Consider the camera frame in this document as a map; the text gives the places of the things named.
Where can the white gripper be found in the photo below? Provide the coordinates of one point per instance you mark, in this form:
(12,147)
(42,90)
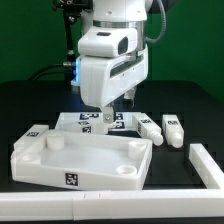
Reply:
(102,80)

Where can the white desk top tray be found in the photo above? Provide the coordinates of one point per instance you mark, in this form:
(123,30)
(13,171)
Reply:
(83,161)

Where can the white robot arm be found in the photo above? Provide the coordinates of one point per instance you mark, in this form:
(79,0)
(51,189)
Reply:
(120,14)

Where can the white marker sheet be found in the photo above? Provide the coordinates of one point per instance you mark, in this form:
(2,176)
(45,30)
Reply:
(123,120)

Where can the white L-shaped fence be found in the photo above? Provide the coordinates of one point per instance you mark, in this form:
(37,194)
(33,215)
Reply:
(90,205)

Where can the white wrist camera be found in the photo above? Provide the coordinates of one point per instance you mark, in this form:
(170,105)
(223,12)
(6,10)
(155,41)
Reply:
(108,42)

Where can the black camera stand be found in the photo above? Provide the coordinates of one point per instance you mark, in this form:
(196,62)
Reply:
(71,13)

